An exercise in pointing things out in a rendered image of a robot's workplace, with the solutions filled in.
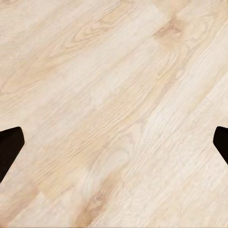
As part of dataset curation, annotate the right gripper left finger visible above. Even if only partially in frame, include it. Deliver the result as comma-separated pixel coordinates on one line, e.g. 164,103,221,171
0,126,25,183

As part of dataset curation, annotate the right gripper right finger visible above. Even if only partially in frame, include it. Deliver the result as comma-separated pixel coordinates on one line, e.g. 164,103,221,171
213,126,228,165

